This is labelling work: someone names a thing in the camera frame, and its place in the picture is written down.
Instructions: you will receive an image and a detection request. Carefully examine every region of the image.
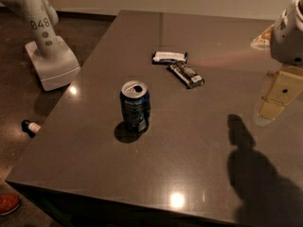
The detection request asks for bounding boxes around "red object on floor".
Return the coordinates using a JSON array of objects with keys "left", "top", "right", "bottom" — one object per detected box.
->
[{"left": 0, "top": 194, "right": 21, "bottom": 216}]

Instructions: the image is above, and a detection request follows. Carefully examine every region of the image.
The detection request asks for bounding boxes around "blue pepsi can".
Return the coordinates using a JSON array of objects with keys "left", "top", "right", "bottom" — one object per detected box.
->
[{"left": 120, "top": 80, "right": 151, "bottom": 133}]

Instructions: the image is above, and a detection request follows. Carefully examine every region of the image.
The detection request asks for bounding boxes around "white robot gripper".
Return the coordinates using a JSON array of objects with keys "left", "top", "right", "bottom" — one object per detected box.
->
[{"left": 250, "top": 0, "right": 303, "bottom": 121}]

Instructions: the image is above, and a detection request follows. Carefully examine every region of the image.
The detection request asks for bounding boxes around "white snack bar wrapper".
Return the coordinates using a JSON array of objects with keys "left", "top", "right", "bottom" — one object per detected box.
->
[{"left": 151, "top": 51, "right": 187, "bottom": 64}]

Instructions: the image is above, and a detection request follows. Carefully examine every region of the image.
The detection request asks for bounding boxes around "white robot stand numbered 048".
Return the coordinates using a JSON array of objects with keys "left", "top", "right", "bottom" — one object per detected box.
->
[{"left": 0, "top": 0, "right": 80, "bottom": 91}]

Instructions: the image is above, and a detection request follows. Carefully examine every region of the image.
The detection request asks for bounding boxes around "small dark bottle on floor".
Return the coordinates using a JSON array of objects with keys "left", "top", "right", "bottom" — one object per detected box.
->
[{"left": 21, "top": 120, "right": 41, "bottom": 135}]

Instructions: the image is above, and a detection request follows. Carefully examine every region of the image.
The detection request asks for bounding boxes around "dark snack bar wrapper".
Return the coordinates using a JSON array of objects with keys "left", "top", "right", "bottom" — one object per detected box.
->
[{"left": 168, "top": 61, "right": 205, "bottom": 89}]

